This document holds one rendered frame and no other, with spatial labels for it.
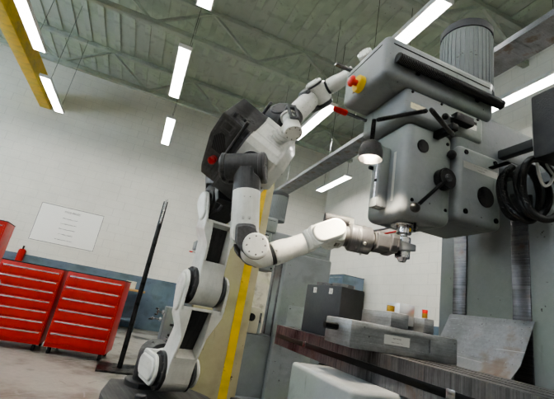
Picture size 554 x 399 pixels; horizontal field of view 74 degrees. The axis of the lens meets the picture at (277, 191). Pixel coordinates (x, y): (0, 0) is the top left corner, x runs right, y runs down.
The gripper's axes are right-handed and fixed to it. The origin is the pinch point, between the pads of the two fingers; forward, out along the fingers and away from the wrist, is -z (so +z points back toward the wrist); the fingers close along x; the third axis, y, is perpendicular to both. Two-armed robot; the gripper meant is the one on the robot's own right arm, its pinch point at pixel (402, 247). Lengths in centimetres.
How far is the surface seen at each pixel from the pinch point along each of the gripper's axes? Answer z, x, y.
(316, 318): 17.9, 36.8, 26.4
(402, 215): 4.4, -9.3, -7.7
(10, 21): 534, 417, -344
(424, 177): -1.1, -10.0, -21.1
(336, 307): 12.6, 26.8, 21.2
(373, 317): 8.0, -2.2, 23.0
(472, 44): -20, -1, -84
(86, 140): 541, 774, -290
